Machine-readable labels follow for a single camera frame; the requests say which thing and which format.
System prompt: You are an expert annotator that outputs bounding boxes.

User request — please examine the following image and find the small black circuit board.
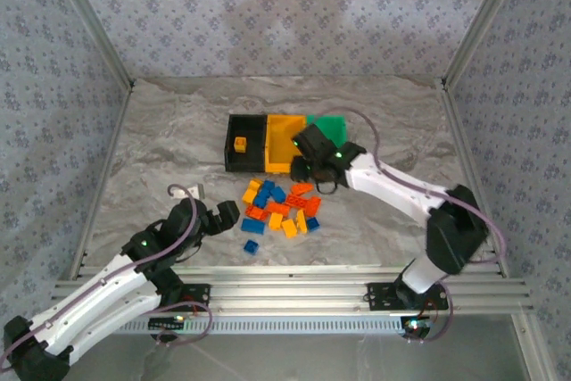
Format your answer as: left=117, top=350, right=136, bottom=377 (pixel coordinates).
left=400, top=314, right=433, bottom=341
left=148, top=317, right=187, bottom=331

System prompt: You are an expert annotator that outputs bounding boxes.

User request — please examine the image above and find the green plastic bin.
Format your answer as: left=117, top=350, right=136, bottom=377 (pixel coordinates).
left=306, top=113, right=350, bottom=150

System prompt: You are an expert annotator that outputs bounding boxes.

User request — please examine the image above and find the wide aluminium beam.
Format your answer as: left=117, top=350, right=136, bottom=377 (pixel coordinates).
left=49, top=264, right=535, bottom=316

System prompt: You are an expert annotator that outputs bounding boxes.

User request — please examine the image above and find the aluminium side rail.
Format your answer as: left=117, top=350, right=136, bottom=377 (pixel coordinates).
left=438, top=79, right=510, bottom=277
left=69, top=84, right=135, bottom=282

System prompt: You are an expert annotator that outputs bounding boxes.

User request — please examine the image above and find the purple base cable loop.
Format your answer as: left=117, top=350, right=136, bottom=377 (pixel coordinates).
left=405, top=280, right=455, bottom=344
left=153, top=300, right=214, bottom=347

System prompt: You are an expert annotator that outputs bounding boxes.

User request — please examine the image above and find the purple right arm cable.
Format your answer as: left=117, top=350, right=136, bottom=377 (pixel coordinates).
left=311, top=106, right=508, bottom=266

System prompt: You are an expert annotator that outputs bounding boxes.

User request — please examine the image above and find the black plastic bin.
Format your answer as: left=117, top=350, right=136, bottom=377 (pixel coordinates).
left=224, top=112, right=270, bottom=173

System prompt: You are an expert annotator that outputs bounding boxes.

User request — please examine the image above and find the white slotted cable duct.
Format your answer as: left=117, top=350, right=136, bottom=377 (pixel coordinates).
left=111, top=316, right=405, bottom=336

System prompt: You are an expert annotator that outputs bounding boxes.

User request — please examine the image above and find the yellow plastic bin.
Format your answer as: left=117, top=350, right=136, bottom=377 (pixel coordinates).
left=265, top=113, right=309, bottom=175

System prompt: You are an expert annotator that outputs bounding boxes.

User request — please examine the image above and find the aluminium frame post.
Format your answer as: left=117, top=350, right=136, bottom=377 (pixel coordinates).
left=42, top=0, right=137, bottom=90
left=443, top=0, right=533, bottom=86

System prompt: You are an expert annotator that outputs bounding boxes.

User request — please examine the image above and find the short aluminium frame leg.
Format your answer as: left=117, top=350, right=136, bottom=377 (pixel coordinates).
left=511, top=312, right=557, bottom=381

